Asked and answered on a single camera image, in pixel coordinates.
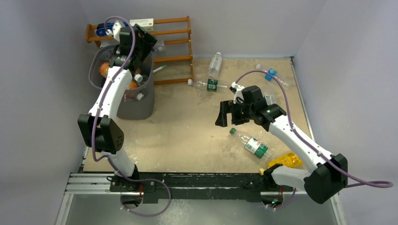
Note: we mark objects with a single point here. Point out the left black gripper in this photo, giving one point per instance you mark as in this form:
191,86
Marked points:
149,41

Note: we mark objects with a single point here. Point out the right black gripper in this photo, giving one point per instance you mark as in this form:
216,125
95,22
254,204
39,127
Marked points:
235,112

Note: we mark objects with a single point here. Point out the amber tea bottle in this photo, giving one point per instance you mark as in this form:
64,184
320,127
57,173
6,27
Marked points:
137,77

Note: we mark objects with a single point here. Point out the crushed bottle blue white label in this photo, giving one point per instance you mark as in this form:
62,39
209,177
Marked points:
270,97

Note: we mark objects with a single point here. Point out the bottle green cap green label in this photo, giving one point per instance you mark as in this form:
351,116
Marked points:
251,144

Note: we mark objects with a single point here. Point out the orange drink bottle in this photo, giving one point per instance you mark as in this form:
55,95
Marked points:
104,72

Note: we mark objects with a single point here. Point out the yellow bottle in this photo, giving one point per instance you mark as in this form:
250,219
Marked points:
290,160

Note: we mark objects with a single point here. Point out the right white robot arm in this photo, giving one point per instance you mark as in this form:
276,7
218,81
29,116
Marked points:
324,175

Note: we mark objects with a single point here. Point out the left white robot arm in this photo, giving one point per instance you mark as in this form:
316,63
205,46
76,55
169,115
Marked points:
98,127

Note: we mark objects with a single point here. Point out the grey mesh waste bin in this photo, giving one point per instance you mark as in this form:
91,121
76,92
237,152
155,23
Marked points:
136,104

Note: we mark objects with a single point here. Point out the clear jar of clips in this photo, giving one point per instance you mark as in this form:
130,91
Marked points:
159,46

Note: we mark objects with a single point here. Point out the white and red box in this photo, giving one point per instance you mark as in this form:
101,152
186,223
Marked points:
146,24

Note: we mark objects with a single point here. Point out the clear bottle green label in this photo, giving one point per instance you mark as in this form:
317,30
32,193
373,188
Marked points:
211,85

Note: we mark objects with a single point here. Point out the green and white marker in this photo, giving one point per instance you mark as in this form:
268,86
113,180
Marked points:
159,68

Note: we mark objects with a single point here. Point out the clear bottle white cap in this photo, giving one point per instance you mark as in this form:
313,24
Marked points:
215,65

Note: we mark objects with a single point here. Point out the blue stapler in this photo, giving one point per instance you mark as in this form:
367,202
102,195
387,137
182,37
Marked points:
101,30

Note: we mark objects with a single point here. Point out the wooden slatted shelf rack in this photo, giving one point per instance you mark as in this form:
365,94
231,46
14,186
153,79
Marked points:
176,34

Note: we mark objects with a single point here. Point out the clear bottle blue label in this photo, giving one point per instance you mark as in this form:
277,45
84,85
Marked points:
281,77

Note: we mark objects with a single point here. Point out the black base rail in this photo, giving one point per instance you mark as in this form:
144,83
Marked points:
155,186

